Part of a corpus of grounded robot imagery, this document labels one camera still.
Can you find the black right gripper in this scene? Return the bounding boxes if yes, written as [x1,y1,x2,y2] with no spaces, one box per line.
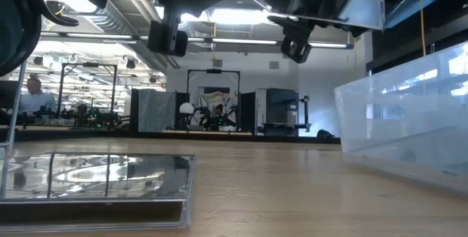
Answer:
[268,15,369,40]

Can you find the clear jewel case black tray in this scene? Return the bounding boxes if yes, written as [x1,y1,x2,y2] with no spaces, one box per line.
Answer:
[219,0,385,31]
[0,151,197,233]

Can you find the suspended linear ceiling light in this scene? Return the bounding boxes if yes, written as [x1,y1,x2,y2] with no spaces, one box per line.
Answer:
[39,31,355,50]

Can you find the grey black equipment cabinet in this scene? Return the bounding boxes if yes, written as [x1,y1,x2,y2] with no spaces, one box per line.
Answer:
[254,87,312,137]

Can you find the beige backdrop cloth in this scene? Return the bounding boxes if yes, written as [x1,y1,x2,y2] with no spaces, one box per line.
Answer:
[199,91,231,112]

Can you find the black partition panel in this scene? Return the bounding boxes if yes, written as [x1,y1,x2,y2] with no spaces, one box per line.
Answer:
[239,91,257,134]

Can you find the white round background lamp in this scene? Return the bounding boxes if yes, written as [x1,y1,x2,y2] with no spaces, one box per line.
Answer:
[178,102,195,116]

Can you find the background black robot arms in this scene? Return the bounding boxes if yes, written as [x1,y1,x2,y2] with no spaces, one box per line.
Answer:
[192,103,238,132]
[58,103,122,129]

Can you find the grey fabric partition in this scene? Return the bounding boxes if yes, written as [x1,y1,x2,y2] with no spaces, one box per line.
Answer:
[129,88,177,132]

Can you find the clear plastic bin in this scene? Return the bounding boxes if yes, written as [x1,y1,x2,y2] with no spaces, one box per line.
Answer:
[333,41,468,198]

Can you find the black background monitor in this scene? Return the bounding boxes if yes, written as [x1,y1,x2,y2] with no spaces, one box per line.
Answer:
[0,80,18,110]

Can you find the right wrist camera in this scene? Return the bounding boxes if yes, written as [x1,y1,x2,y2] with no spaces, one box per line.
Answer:
[280,34,313,64]

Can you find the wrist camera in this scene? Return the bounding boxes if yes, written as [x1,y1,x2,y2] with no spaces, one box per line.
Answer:
[280,34,313,64]
[147,0,189,57]

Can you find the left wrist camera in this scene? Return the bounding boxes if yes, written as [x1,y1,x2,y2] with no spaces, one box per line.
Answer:
[147,0,189,57]

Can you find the black gantry frame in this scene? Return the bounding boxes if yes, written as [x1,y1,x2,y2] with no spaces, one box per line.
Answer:
[57,62,118,130]
[186,68,241,132]

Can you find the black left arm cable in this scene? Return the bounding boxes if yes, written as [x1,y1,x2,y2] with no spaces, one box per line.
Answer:
[21,0,80,28]

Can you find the ceiling device yellow wires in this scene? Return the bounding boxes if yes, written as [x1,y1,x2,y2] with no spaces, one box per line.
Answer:
[43,0,69,23]

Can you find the black aluminium table frame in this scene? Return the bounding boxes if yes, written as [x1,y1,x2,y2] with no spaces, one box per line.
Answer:
[0,126,343,144]

